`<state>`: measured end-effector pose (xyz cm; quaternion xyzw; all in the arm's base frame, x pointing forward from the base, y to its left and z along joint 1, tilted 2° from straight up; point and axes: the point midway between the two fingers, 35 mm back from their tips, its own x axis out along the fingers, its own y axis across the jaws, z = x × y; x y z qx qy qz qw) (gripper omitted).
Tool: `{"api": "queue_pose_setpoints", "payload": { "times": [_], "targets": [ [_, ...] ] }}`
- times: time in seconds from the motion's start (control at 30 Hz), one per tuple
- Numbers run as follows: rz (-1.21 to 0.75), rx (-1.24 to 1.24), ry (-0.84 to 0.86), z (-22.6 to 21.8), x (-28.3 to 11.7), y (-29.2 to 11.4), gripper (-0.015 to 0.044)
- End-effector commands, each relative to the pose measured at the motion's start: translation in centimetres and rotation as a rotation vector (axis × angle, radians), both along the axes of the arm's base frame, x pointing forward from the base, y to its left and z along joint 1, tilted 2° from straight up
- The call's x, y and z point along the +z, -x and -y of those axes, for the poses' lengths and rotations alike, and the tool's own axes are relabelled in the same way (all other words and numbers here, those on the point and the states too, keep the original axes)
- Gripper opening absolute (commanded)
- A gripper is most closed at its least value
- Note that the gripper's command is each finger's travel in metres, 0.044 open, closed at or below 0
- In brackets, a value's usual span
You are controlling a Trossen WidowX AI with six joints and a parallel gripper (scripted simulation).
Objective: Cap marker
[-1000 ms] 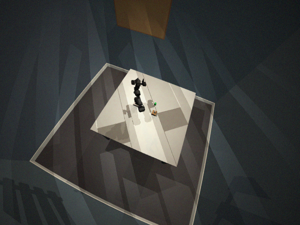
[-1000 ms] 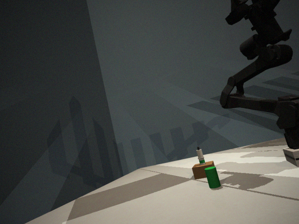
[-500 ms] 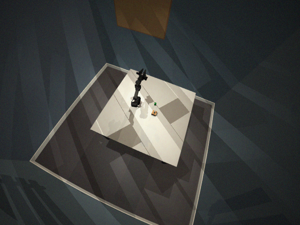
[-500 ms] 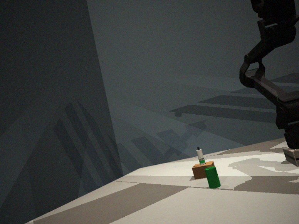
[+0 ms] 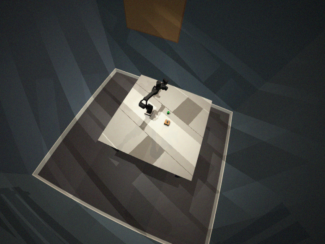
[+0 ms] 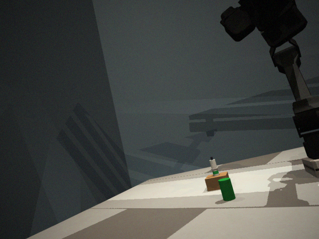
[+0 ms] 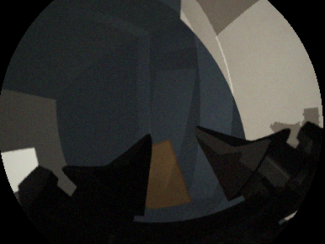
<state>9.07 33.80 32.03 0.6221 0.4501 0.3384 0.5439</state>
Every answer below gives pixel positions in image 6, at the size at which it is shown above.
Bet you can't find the green marker cap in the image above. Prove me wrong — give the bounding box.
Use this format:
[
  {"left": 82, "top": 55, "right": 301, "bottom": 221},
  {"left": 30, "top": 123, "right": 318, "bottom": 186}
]
[{"left": 218, "top": 178, "right": 236, "bottom": 201}]

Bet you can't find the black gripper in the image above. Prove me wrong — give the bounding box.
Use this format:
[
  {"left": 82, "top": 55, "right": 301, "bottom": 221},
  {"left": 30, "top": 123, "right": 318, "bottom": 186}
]
[{"left": 243, "top": 0, "right": 307, "bottom": 48}]

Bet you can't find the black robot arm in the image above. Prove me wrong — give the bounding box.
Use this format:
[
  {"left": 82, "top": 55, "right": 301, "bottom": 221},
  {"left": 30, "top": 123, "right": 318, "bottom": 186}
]
[{"left": 220, "top": 0, "right": 319, "bottom": 159}]

